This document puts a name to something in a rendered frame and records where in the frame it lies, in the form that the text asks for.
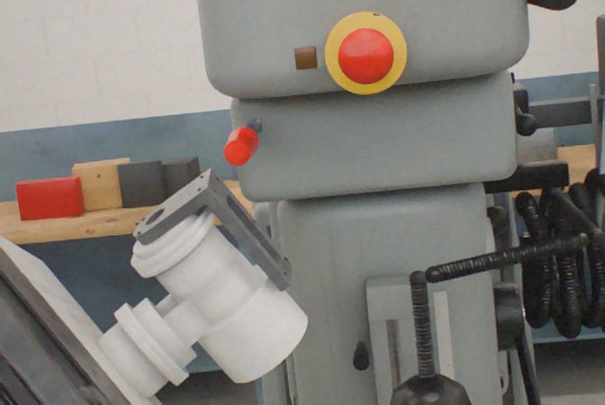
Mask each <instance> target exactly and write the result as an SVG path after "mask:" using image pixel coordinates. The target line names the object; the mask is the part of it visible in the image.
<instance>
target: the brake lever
mask: <svg viewBox="0 0 605 405"><path fill-rule="evenodd" d="M261 131H262V129H261V120H260V118H255V119H250V120H248V122H247V123H246V125H245V126H244V127H239V128H237V129H235V130H234V131H233V132H232V133H231V134H230V138H229V140H228V143H227V145H226V148H225V150H224V156H225V158H226V160H227V161H228V162H229V163H230V164H232V165H234V166H241V165H244V164H245V163H246V162H247V161H248V160H249V159H250V158H251V157H252V156H253V154H254V153H255V152H256V151H257V148H258V138H257V133H258V132H261Z"/></svg>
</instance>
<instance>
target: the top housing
mask: <svg viewBox="0 0 605 405"><path fill-rule="evenodd" d="M196 1H197V8H198V15H199V23H200V30H201V38H202V45H203V59H204V67H205V72H206V75H207V78H208V80H209V83H210V84H211V86H212V88H214V89H215V90H217V91H218V92H220V93H221V94H223V95H227V96H229V97H232V98H241V99H256V98H274V97H283V96H292V95H309V94H317V93H327V92H337V91H346V89H344V88H343V87H341V86H340V85H339V84H337V83H336V80H335V79H334V78H333V77H332V75H331V74H330V72H329V70H328V67H327V64H326V59H325V49H326V44H327V41H328V38H329V36H330V33H331V31H332V29H333V28H334V26H335V25H336V24H337V23H338V22H339V21H340V20H342V19H343V18H345V17H346V16H348V15H350V14H354V13H358V12H374V13H378V14H382V15H384V16H386V17H387V18H389V19H390V20H392V21H393V22H394V23H395V24H396V26H397V27H398V28H399V30H400V31H401V33H402V37H403V38H404V41H405V45H406V53H407V56H406V62H405V66H404V68H403V71H402V73H401V74H400V76H399V77H398V79H397V80H396V81H395V82H394V83H393V86H398V85H399V84H408V83H418V82H426V81H435V80H444V79H453V78H462V77H475V76H480V75H486V74H491V73H495V72H500V71H503V70H506V69H509V68H511V67H513V66H515V65H516V64H518V63H519V62H520V61H521V60H522V58H523V57H524V56H525V54H526V52H527V50H528V43H529V29H528V4H527V0H196ZM309 47H315V53H316V61H317V67H314V68H305V69H296V65H295V56H294V49H299V48H309Z"/></svg>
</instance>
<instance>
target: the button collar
mask: <svg viewBox="0 0 605 405"><path fill-rule="evenodd" d="M359 28H373V29H376V30H378V31H380V32H382V33H383V34H384V35H385V36H386V37H387V39H388V40H389V41H390V42H391V44H392V46H393V53H394V60H393V66H392V68H391V70H390V72H389V73H388V74H387V75H386V76H385V77H384V78H383V79H381V80H380V81H378V82H375V84H372V85H360V84H357V83H354V81H352V80H351V79H349V78H348V77H347V76H346V75H345V74H344V73H343V72H342V70H341V68H340V66H339V47H340V44H341V43H342V41H343V40H344V39H345V38H346V37H347V36H348V35H349V34H350V33H351V32H352V31H354V30H356V29H359ZM406 56H407V53H406V45H405V41H404V38H403V37H402V33H401V31H400V30H399V28H398V27H397V26H396V24H395V23H394V22H393V21H392V20H390V19H389V18H387V17H386V16H384V15H382V14H379V13H374V12H358V13H353V14H350V15H348V16H346V17H345V18H343V19H342V20H340V21H339V22H338V23H337V24H336V25H335V26H334V28H333V29H332V31H331V33H330V36H329V38H328V41H327V44H326V49H325V59H326V64H327V67H328V70H329V72H330V74H331V75H332V77H333V78H334V79H335V80H336V83H337V84H339V85H340V86H341V87H343V88H344V89H346V90H348V91H349V92H351V93H354V94H358V95H373V94H377V93H380V92H382V91H384V90H386V89H387V88H389V87H390V86H392V85H393V83H394V82H395V81H396V80H397V79H398V77H399V76H400V74H401V73H402V71H403V68H404V66H405V62H406Z"/></svg>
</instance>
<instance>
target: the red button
mask: <svg viewBox="0 0 605 405"><path fill-rule="evenodd" d="M393 60H394V53H393V46H392V44H391V42H390V41H389V40H388V39H387V37H386V36H385V35H384V34H383V33H382V32H381V31H378V30H376V29H373V28H359V29H356V30H354V31H352V32H351V33H350V34H349V35H348V36H347V37H346V38H345V39H344V40H343V41H342V43H341V44H340V47H339V66H340V68H341V70H342V72H343V73H344V74H345V75H346V76H347V77H348V78H349V79H351V80H352V81H354V83H357V84H360V85H372V84H375V82H378V81H380V80H381V79H383V78H384V77H385V76H386V75H387V74H388V73H389V72H390V70H391V68H392V66H393Z"/></svg>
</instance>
